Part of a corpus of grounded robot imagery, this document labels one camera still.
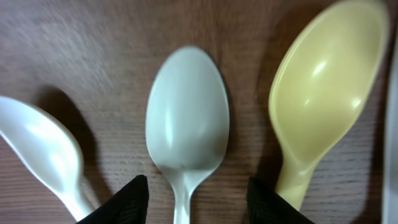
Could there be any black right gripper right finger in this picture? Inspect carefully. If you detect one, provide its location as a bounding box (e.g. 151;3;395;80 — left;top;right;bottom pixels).
246;177;314;224

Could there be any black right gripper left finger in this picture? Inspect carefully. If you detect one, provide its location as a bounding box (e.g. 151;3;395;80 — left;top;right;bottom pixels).
76;175;149;224

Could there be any white spoon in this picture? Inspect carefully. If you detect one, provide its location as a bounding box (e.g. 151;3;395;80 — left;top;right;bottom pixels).
1;96;95;221
146;46;230;223

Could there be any white spoon bowl down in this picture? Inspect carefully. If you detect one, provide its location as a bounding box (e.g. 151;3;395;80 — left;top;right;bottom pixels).
381;31;397;224

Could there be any yellow plastic spoon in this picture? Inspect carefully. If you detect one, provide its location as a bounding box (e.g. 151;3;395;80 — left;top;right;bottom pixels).
269;1;390;210

